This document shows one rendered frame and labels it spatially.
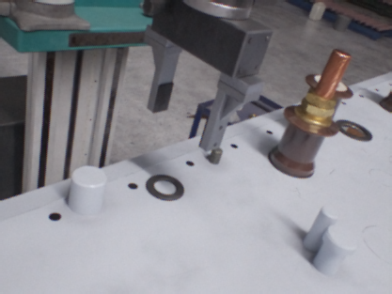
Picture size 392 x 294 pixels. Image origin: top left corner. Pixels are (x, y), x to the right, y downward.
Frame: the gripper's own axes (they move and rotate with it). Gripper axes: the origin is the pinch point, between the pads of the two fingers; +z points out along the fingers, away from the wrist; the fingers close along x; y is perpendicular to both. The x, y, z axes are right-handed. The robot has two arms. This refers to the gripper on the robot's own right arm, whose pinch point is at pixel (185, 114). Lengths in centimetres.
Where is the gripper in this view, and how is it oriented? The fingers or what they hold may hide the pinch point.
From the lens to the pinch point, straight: 52.0
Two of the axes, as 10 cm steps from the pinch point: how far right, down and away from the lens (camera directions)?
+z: -2.6, 8.1, 5.2
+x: 7.1, 5.2, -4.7
